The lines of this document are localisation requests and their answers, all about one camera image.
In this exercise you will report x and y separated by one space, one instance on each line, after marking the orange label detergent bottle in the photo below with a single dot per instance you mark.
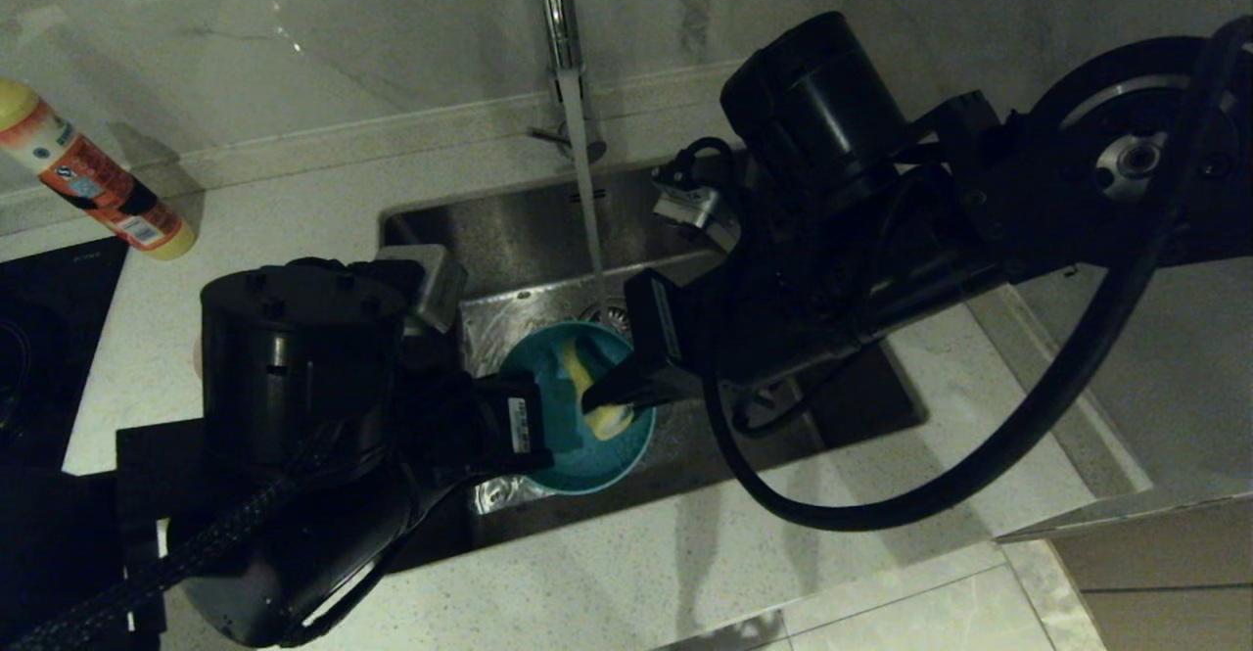
98 181

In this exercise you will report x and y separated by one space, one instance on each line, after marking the chrome faucet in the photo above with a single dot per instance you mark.
558 5

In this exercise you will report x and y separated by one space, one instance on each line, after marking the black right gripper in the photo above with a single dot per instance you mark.
832 240

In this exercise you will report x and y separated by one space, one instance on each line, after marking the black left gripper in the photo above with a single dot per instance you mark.
294 367

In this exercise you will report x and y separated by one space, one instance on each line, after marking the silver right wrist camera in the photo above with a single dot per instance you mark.
690 206

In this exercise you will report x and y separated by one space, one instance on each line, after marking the black induction cooktop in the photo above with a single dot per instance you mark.
49 338

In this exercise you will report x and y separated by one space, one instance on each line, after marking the stainless steel sink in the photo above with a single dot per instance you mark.
519 230

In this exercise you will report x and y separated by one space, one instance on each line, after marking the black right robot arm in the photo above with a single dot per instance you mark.
1077 201

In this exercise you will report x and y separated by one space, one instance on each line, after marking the blue plastic bowl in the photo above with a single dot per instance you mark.
587 465

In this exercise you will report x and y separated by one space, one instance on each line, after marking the metal sink drain strainer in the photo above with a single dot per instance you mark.
615 316

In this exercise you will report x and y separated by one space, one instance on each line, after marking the light wooden cabinet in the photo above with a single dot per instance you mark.
1165 592

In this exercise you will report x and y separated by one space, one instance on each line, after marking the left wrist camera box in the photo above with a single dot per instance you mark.
431 284

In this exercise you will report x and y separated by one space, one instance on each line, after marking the green and yellow sponge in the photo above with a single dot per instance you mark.
582 367

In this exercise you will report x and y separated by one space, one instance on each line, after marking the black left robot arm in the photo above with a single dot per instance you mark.
294 553

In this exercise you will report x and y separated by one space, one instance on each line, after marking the running water stream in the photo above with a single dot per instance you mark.
587 201

